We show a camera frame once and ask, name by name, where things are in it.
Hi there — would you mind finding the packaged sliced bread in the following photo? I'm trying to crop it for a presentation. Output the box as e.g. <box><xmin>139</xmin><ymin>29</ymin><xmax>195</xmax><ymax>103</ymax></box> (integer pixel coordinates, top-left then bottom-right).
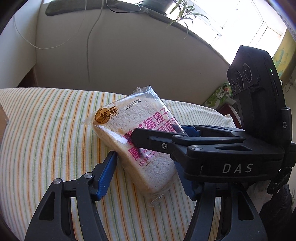
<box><xmin>83</xmin><ymin>86</ymin><xmax>185</xmax><ymax>207</ymax></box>

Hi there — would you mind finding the green tissue pack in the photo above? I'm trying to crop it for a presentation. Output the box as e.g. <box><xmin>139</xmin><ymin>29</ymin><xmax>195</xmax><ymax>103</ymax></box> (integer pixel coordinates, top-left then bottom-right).
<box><xmin>203</xmin><ymin>81</ymin><xmax>235</xmax><ymax>110</ymax></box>

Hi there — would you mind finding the striped tablecloth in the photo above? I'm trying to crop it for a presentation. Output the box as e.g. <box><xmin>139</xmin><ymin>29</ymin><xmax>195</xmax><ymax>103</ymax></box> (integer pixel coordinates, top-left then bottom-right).
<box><xmin>0</xmin><ymin>87</ymin><xmax>236</xmax><ymax>241</ymax></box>

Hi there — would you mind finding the brown cardboard box tray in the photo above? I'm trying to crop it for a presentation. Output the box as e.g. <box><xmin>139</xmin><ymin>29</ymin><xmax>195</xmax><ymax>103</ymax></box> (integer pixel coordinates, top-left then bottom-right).
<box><xmin>0</xmin><ymin>104</ymin><xmax>9</xmax><ymax>144</ymax></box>

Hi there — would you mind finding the small hanging plant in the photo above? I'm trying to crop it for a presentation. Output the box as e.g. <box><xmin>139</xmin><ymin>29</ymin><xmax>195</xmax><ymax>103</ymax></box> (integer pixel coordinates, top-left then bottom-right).
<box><xmin>167</xmin><ymin>0</ymin><xmax>211</xmax><ymax>36</ymax></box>

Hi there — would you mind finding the potted spider plant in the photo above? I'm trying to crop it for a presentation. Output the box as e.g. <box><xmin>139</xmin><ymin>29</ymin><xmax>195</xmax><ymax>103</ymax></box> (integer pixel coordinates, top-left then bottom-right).
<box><xmin>140</xmin><ymin>0</ymin><xmax>176</xmax><ymax>13</ymax></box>

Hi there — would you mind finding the black camera module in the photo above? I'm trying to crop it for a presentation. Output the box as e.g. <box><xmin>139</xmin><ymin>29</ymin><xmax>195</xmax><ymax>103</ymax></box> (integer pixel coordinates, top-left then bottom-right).
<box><xmin>227</xmin><ymin>46</ymin><xmax>292</xmax><ymax>144</ymax></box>

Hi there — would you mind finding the grey hanging cable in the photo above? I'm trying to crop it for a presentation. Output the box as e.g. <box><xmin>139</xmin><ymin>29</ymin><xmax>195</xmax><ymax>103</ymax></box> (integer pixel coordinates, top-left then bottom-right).
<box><xmin>86</xmin><ymin>0</ymin><xmax>105</xmax><ymax>82</ymax></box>

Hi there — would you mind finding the white hanging cable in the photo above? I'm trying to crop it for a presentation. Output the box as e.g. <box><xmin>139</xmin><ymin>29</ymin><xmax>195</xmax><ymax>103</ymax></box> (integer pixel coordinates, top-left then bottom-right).
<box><xmin>13</xmin><ymin>0</ymin><xmax>87</xmax><ymax>50</ymax></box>

